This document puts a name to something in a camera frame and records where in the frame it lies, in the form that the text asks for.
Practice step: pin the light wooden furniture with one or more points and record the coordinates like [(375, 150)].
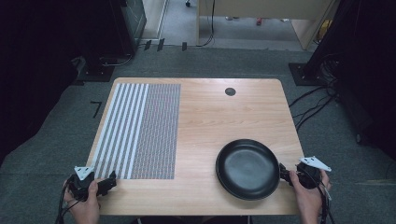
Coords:
[(249, 7)]

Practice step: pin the black tape corner mark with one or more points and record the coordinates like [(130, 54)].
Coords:
[(97, 109)]

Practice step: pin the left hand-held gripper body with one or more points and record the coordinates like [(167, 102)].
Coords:
[(81, 186)]

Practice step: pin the striped grey placemat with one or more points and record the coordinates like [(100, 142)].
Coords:
[(155, 130)]

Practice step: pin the person's right hand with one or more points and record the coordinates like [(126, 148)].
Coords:
[(309, 202)]

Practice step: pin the person's left hand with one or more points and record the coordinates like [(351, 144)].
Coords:
[(85, 211)]

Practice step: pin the black tape strip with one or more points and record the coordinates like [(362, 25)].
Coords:
[(184, 46), (147, 45), (160, 44)]

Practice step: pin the dark cabinet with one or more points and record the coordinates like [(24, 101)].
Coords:
[(134, 21)]

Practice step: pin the yellow object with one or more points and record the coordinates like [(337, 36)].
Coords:
[(324, 29)]

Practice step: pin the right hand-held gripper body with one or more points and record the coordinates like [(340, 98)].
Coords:
[(308, 177)]

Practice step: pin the black stand base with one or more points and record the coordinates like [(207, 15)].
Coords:
[(303, 74), (96, 74)]

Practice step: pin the black curtain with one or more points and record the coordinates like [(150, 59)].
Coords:
[(367, 62), (28, 62)]

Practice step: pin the small red object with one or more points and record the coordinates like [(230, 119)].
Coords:
[(259, 21)]

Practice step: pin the black frying pan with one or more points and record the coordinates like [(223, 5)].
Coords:
[(247, 169)]

